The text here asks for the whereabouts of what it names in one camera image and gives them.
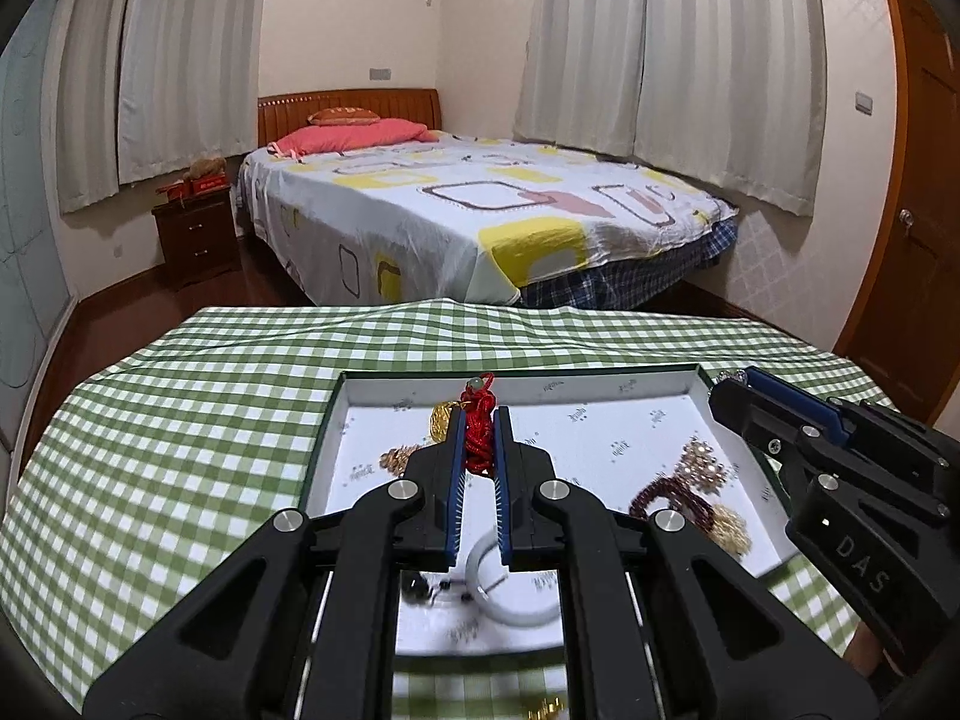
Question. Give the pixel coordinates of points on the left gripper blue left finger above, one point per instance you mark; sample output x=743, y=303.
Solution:
x=455, y=448

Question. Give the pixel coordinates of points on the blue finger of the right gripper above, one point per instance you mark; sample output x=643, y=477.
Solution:
x=815, y=411
x=760, y=421

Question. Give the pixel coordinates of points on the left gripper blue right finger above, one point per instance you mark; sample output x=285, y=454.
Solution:
x=503, y=445

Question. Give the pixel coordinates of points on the gold charm red knot tassel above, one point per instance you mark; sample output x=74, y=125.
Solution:
x=477, y=402

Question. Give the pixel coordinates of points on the silver rhinestone hair clip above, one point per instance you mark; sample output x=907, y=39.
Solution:
x=739, y=375

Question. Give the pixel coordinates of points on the pearl gold brooch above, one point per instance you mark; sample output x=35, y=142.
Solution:
x=700, y=468

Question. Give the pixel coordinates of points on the white jade bangle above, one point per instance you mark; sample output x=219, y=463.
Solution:
x=512, y=599

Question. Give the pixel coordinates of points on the green jewelry tray box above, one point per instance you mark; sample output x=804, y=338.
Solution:
x=610, y=433

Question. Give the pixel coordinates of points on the brown wooden door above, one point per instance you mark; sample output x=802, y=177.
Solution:
x=903, y=328

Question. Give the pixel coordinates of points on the bed with patterned sheet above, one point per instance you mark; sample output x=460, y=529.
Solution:
x=480, y=220

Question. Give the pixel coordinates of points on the gold ingot red knot charm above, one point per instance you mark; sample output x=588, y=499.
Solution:
x=550, y=708

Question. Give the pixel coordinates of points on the green checkered tablecloth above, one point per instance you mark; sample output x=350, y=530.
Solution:
x=158, y=466

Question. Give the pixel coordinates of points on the right white curtain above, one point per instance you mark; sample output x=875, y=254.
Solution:
x=729, y=93

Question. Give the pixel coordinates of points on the white curtain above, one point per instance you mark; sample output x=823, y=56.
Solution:
x=149, y=86
x=729, y=93

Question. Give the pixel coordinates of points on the pink pillow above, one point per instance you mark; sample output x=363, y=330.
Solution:
x=315, y=139

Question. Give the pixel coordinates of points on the orange cushion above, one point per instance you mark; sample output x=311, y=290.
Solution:
x=343, y=116

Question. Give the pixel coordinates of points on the dark wooden nightstand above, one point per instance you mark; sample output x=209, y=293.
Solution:
x=197, y=238

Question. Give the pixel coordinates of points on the red items on nightstand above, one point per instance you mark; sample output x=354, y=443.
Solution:
x=203, y=176

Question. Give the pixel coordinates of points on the frosted glass wardrobe door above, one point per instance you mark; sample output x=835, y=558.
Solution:
x=36, y=300

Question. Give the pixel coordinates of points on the left white curtain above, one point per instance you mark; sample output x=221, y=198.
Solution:
x=149, y=86

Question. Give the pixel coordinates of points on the wall light switch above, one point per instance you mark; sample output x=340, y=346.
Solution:
x=863, y=103

